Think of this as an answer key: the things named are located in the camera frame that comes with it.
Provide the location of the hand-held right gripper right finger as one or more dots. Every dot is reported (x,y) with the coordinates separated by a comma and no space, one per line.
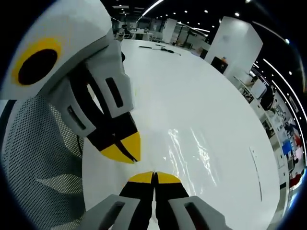
(172,194)

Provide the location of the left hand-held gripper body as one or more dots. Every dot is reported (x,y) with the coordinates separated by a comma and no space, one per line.
(60,36)

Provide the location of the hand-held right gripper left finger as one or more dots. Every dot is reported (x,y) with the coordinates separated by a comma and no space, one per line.
(134,194)

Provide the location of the clear food packaging bag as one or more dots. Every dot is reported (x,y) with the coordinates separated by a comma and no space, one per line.
(187,158)

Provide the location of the black tool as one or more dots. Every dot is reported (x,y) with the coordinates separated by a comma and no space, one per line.
(168,50)
(145,47)

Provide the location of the grey mesh office chair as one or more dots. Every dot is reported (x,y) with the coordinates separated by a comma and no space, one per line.
(36,155)

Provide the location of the small white pillar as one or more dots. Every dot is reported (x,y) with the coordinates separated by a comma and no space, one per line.
(169,30)

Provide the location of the long black strip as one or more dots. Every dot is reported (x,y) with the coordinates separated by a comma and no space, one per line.
(256,172)

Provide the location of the black cabinet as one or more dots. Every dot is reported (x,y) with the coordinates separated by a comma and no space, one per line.
(219,64)

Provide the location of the long white counter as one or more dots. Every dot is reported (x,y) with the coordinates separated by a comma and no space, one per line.
(268,122)

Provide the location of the blue box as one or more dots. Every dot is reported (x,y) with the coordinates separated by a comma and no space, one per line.
(287,147)

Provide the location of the large white pillar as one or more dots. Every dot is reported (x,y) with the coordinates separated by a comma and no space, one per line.
(232,45)

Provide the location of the white box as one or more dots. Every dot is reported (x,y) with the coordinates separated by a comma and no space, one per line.
(258,89)

